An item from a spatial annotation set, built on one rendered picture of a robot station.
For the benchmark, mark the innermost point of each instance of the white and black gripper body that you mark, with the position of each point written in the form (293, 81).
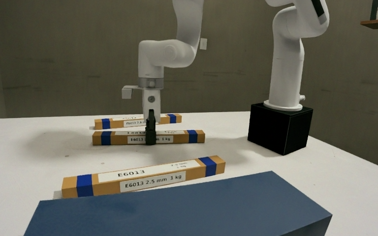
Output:
(148, 103)

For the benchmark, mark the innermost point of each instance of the tan welding electrode pack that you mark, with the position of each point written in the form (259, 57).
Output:
(139, 137)
(111, 123)
(135, 179)

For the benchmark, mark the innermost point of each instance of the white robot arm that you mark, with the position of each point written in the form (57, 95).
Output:
(308, 18)

